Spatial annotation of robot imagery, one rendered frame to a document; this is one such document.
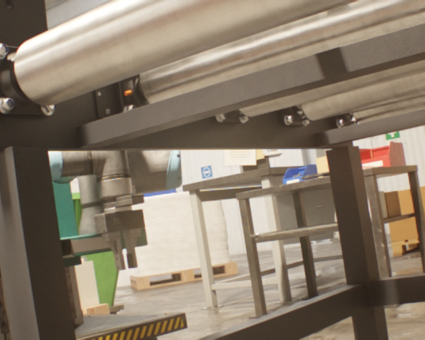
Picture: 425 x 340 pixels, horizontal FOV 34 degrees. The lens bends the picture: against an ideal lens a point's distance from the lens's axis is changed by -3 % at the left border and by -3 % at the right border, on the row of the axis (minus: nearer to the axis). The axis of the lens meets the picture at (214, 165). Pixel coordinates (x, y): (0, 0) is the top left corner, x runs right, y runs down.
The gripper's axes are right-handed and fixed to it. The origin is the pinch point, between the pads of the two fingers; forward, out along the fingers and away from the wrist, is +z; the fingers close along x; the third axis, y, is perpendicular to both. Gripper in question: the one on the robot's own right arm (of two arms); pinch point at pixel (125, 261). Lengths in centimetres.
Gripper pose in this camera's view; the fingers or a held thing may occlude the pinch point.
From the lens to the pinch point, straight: 189.9
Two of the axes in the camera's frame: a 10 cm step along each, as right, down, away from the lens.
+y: -6.9, 1.7, 7.0
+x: -7.1, 0.5, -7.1
